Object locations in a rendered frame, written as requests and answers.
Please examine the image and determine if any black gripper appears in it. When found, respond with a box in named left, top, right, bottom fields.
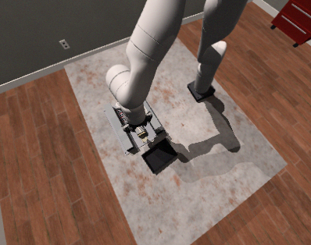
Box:
left=121, top=112, right=152, bottom=133

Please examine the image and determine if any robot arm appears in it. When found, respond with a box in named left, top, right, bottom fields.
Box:
left=105, top=0, right=248, bottom=125

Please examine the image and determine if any grey relay panel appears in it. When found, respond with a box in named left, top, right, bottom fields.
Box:
left=104, top=99, right=164, bottom=155

